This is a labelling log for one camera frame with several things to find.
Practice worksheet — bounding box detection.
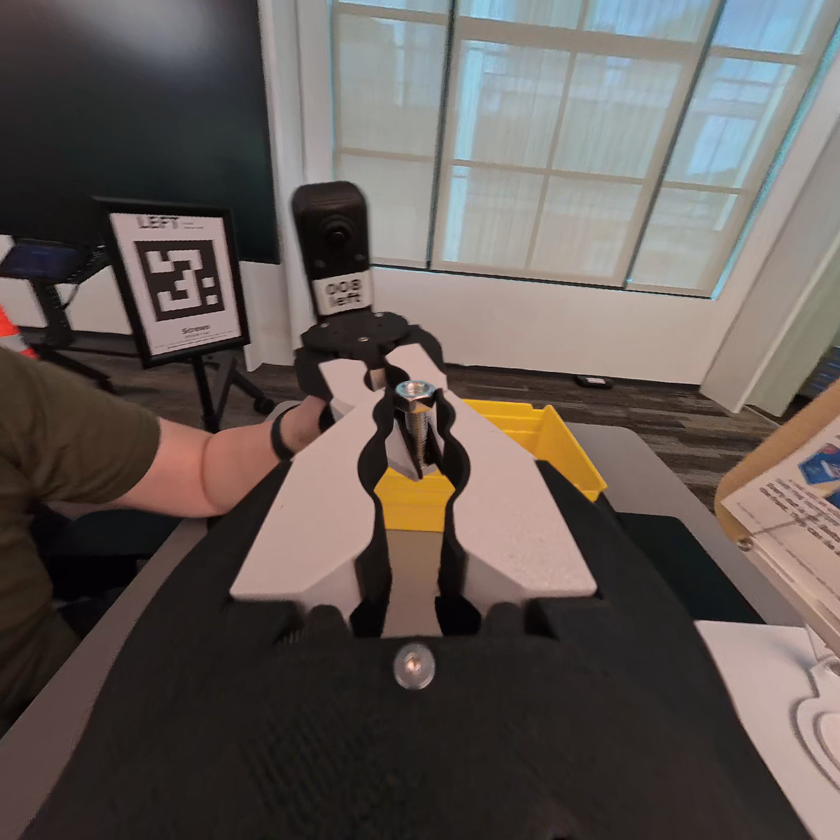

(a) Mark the dark wall panel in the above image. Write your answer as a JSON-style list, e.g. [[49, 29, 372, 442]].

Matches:
[[0, 0, 282, 265]]

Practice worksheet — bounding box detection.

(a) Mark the black tablet stand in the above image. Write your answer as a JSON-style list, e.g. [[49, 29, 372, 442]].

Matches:
[[26, 246, 116, 395]]

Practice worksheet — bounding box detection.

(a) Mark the printed instruction sheet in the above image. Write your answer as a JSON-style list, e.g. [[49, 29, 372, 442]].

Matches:
[[721, 420, 840, 634]]

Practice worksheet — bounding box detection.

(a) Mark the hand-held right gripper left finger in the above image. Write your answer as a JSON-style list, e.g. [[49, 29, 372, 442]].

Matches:
[[230, 386, 399, 639]]

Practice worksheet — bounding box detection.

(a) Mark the black wristband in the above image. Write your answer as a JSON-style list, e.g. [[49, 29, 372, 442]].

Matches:
[[271, 403, 299, 462]]

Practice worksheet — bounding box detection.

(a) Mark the yellow plastic bin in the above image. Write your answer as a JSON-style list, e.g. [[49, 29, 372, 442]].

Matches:
[[373, 397, 608, 534]]

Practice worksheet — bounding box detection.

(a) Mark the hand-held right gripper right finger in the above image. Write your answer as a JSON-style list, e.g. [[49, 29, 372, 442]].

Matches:
[[430, 387, 599, 637]]

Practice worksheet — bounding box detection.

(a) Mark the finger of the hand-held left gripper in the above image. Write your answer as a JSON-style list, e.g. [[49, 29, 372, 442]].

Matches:
[[382, 345, 450, 395], [319, 360, 425, 483]]

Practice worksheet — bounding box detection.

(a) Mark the silver bolt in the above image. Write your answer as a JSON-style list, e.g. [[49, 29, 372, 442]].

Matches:
[[406, 403, 434, 476]]

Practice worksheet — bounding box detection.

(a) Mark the large gridded window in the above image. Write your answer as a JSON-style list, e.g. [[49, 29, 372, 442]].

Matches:
[[328, 0, 840, 299]]

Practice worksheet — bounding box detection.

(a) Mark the dark tablet screen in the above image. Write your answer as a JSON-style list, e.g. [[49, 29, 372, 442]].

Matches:
[[0, 238, 89, 282]]

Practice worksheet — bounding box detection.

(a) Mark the orange white striped object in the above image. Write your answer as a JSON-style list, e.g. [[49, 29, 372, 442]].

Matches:
[[0, 302, 39, 361]]

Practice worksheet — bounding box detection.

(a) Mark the instruction sheet on wooden board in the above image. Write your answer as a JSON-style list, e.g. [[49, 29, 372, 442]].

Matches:
[[714, 392, 840, 634]]

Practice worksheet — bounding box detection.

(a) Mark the black sign stand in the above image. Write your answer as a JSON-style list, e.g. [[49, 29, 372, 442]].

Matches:
[[187, 354, 277, 434]]

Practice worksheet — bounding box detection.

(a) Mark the person's left hand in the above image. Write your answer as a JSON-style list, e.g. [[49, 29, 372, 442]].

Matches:
[[292, 398, 329, 455]]

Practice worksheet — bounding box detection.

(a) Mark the framed marker sign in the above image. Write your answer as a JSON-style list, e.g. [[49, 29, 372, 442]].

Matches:
[[92, 196, 252, 370]]

